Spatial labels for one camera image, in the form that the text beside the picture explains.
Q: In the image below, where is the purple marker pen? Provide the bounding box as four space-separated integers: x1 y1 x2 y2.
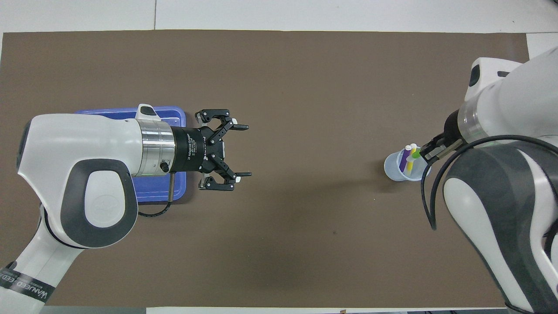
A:
399 145 412 172

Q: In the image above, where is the brown table mat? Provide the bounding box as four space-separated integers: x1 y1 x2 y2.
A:
0 30 556 308

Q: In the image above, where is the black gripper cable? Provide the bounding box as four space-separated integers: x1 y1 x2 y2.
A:
421 134 558 230
137 172 176 218

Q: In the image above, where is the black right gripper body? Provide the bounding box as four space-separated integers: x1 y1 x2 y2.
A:
442 109 468 144

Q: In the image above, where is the yellow marker pen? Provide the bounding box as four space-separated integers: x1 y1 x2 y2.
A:
405 143 417 174

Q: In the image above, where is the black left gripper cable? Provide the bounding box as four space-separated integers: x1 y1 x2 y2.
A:
137 172 176 218

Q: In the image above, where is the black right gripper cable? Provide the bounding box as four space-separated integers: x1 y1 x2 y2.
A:
421 134 558 230

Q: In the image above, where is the blue plastic tray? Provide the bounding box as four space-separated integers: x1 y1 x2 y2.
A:
74 106 187 203

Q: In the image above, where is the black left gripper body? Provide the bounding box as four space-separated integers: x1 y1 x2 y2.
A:
172 126 226 173

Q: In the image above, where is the translucent plastic cup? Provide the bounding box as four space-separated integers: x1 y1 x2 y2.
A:
384 147 432 182

